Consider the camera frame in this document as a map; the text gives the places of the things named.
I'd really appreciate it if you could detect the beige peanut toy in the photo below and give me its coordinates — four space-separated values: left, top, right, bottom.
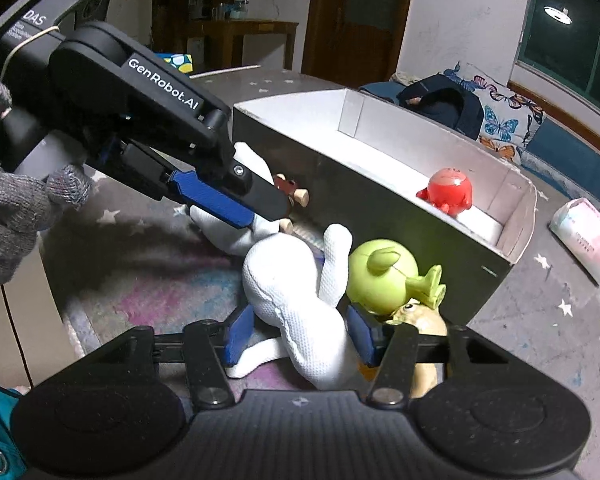
360 299 451 401

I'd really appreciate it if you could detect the green frog toy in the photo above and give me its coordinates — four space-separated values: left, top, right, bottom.
347 240 446 316

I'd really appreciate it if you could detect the white plush rabbit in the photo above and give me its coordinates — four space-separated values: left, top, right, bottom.
187 142 376 391

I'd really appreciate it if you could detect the red round toy figure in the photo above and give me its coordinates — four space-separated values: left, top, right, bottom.
416 168 474 218

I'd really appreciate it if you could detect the grey knit gloved hand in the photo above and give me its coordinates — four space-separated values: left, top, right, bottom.
0 77 94 286

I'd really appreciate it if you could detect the blue yellow tissue box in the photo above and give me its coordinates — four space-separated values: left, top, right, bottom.
157 53 194 75

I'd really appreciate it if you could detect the wooden side table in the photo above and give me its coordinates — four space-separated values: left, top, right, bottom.
175 18 298 70

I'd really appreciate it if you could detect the white cardboard box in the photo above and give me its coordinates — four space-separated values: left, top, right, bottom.
233 89 536 324

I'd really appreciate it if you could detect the dark wooden door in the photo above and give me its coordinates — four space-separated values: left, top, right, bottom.
301 0 411 88

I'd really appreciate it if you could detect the pink white tissue pack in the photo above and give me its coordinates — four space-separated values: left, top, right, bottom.
550 198 600 285

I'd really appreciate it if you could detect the dark blue backpack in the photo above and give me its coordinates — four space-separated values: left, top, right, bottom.
360 72 486 141

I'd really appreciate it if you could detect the butterfly print pillow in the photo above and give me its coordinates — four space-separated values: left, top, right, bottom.
441 62 545 165

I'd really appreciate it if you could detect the blue sofa bed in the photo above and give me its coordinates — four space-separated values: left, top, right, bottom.
522 118 600 204

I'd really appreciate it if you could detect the dark green window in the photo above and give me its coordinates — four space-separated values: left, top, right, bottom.
518 0 600 109

